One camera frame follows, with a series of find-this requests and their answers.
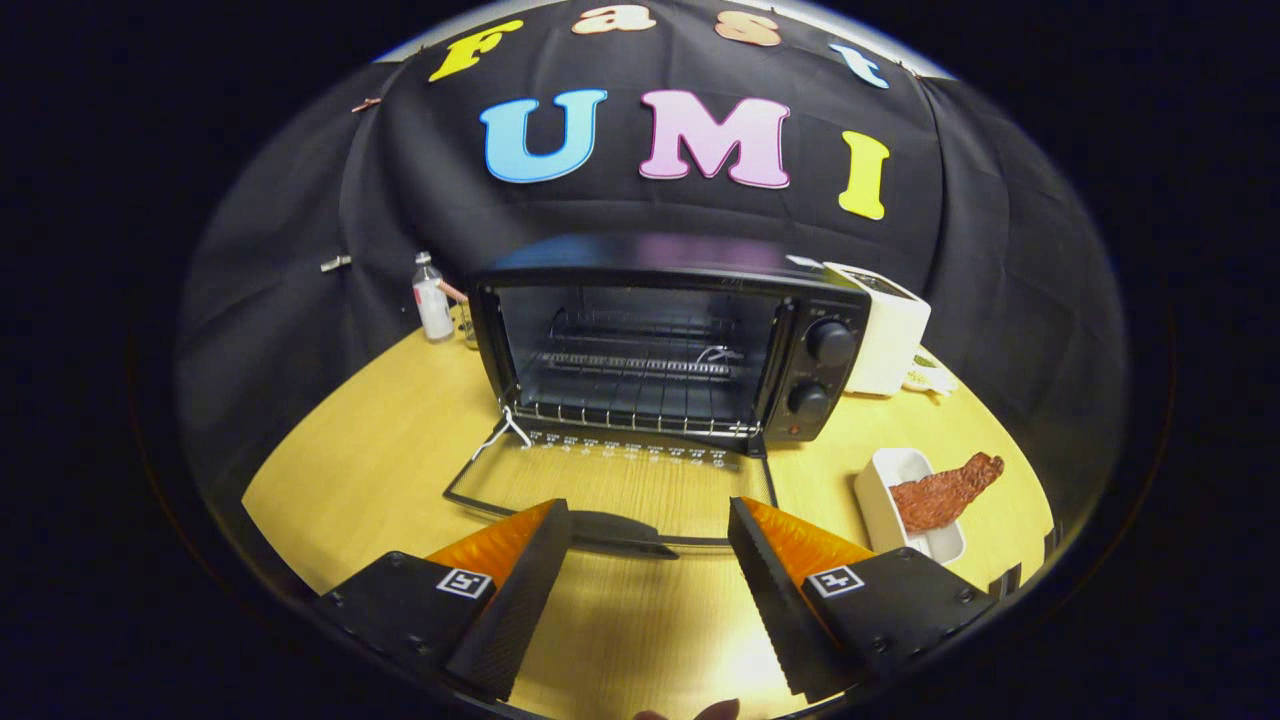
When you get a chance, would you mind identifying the reddish brown meat strip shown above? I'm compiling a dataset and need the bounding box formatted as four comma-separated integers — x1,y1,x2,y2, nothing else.
890,452,1005,534

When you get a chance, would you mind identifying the black toaster oven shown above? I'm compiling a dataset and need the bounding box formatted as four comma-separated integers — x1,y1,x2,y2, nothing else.
443,235,873,559

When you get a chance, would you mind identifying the white rectangular dish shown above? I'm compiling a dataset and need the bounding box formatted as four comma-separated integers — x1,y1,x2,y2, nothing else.
855,448,967,566

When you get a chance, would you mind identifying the clear plastic bottle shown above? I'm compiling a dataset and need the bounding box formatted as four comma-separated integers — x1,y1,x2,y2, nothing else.
412,251,456,342

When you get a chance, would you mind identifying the white pop-up toaster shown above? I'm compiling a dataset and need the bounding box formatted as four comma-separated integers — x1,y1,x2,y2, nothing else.
822,262,933,397

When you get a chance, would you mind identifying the black backdrop cloth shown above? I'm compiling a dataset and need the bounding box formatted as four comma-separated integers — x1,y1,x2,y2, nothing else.
180,0,1126,541

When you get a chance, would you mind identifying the white dish with green beans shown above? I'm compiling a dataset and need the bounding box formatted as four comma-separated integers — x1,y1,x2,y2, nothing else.
905,350,959,397

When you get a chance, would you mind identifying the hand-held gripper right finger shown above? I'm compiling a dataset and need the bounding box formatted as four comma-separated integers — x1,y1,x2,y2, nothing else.
728,496,999,701

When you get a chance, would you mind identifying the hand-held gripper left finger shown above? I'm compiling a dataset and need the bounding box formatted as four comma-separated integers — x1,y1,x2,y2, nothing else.
315,498,573,703

